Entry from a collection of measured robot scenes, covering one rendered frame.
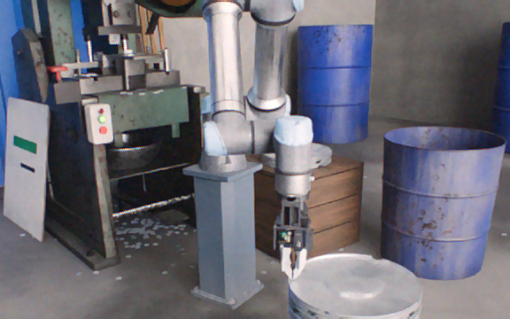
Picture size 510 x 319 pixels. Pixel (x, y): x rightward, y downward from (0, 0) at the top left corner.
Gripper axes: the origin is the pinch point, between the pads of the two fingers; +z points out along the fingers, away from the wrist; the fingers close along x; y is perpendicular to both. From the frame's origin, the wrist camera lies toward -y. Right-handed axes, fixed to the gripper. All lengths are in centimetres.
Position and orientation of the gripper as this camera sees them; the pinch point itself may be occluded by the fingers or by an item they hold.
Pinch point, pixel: (293, 272)
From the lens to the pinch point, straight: 115.3
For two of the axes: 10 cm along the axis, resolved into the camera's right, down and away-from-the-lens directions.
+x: 9.8, 0.4, -1.9
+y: -1.9, 3.3, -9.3
